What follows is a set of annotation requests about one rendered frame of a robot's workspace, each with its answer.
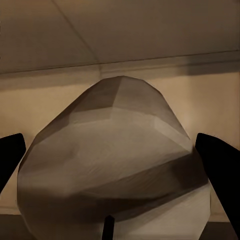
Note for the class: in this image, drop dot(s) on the pillar candle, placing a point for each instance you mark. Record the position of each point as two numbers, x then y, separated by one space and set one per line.
116 164

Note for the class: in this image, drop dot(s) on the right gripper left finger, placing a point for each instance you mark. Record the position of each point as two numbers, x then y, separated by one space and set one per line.
12 150

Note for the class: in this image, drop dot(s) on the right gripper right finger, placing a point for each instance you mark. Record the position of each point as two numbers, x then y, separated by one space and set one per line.
221 162

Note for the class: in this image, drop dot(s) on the cabinet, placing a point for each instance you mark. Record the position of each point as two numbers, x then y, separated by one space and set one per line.
51 51

